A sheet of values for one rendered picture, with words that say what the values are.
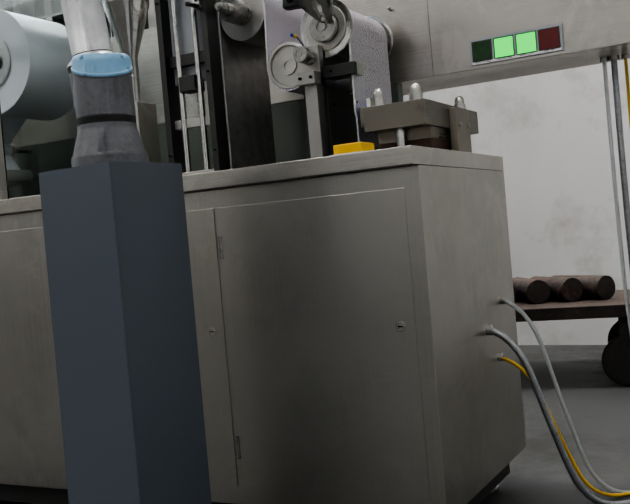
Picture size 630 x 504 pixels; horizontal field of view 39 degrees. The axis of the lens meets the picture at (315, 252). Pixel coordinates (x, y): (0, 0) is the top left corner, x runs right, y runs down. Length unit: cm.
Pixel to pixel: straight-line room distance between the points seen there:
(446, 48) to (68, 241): 123
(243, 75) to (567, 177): 284
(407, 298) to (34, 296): 109
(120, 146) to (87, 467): 63
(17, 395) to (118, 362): 95
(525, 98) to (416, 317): 335
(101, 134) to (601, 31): 129
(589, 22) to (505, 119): 279
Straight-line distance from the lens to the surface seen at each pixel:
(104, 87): 178
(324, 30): 227
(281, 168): 198
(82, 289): 174
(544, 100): 509
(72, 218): 175
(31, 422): 260
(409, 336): 190
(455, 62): 249
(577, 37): 241
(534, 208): 509
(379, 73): 240
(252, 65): 257
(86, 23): 196
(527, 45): 243
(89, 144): 176
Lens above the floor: 73
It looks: 1 degrees down
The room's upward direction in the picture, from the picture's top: 5 degrees counter-clockwise
